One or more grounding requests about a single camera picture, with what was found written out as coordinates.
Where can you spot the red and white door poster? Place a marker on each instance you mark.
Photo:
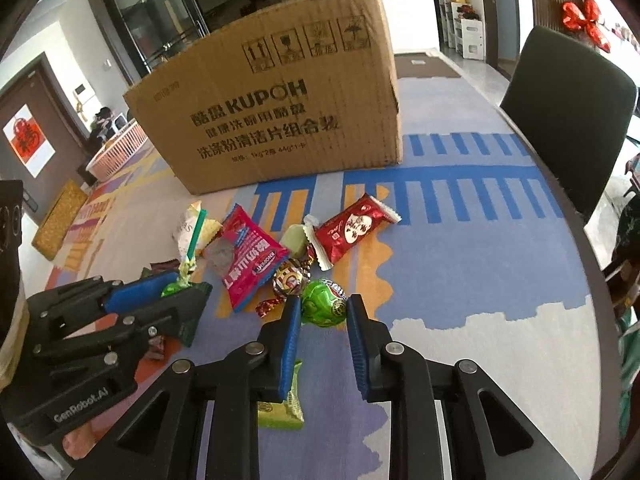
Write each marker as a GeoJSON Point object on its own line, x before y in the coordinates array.
{"type": "Point", "coordinates": [25, 140]}

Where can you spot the small brown wrapped candy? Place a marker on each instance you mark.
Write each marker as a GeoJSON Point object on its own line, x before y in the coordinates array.
{"type": "Point", "coordinates": [157, 350]}

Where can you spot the brown cardboard box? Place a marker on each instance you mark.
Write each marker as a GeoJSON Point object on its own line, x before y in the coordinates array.
{"type": "Point", "coordinates": [275, 110]}

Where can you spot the red gold wrapped candy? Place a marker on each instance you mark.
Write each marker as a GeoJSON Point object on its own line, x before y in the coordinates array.
{"type": "Point", "coordinates": [267, 306]}

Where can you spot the colourful printed tablecloth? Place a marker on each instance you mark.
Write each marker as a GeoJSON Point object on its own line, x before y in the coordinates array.
{"type": "Point", "coordinates": [475, 270]}

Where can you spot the black framed glass door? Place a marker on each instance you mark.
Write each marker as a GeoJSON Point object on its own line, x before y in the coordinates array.
{"type": "Point", "coordinates": [145, 15]}

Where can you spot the yellow woven mat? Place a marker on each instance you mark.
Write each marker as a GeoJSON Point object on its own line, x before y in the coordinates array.
{"type": "Point", "coordinates": [60, 220]}

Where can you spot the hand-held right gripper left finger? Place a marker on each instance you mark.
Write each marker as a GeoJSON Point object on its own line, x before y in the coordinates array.
{"type": "Point", "coordinates": [290, 352]}

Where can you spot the brown wooden door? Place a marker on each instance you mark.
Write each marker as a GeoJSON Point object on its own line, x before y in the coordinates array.
{"type": "Point", "coordinates": [57, 105]}

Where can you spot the red foil bow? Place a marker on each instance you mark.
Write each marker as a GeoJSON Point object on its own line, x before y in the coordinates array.
{"type": "Point", "coordinates": [580, 17]}

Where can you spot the white shelf rack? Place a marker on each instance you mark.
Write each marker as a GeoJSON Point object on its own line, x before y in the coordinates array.
{"type": "Point", "coordinates": [467, 35]}

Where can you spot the round striped foil candy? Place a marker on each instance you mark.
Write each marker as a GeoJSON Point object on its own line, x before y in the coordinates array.
{"type": "Point", "coordinates": [290, 277]}

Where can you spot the dark upholstered chair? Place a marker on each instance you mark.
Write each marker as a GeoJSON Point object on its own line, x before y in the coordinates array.
{"type": "Point", "coordinates": [565, 110]}

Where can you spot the dark green snack packet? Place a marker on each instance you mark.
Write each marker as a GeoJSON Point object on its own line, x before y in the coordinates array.
{"type": "Point", "coordinates": [191, 338]}

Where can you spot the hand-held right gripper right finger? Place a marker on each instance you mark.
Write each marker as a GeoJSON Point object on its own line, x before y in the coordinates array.
{"type": "Point", "coordinates": [357, 352]}

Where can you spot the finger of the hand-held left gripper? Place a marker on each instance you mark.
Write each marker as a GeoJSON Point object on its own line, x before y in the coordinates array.
{"type": "Point", "coordinates": [165, 317]}
{"type": "Point", "coordinates": [137, 292]}

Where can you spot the white snack packet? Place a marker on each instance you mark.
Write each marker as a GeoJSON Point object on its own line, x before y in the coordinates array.
{"type": "Point", "coordinates": [182, 230]}

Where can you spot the red snack packet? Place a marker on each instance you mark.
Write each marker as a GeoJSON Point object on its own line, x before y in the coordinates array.
{"type": "Point", "coordinates": [350, 227]}

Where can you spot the light green snack packet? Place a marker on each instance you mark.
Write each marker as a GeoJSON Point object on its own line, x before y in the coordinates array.
{"type": "Point", "coordinates": [286, 412]}

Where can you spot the white small appliance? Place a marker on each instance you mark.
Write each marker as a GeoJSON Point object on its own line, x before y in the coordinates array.
{"type": "Point", "coordinates": [120, 122]}

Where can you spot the white plastic basket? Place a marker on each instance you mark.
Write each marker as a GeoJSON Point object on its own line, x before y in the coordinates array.
{"type": "Point", "coordinates": [120, 152]}

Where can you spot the pink snack packet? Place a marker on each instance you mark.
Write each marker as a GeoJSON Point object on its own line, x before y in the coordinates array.
{"type": "Point", "coordinates": [247, 265]}

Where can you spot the green lollipop with green stick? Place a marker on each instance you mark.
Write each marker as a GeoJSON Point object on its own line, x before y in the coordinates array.
{"type": "Point", "coordinates": [172, 288]}

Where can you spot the brown snack packet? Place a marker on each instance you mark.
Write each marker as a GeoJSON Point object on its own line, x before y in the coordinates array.
{"type": "Point", "coordinates": [162, 266]}

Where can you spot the green round foil candy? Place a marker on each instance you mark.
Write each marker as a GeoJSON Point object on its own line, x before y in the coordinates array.
{"type": "Point", "coordinates": [322, 304]}

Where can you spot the pale green candy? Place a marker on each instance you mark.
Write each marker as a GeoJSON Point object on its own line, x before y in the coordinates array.
{"type": "Point", "coordinates": [294, 240]}

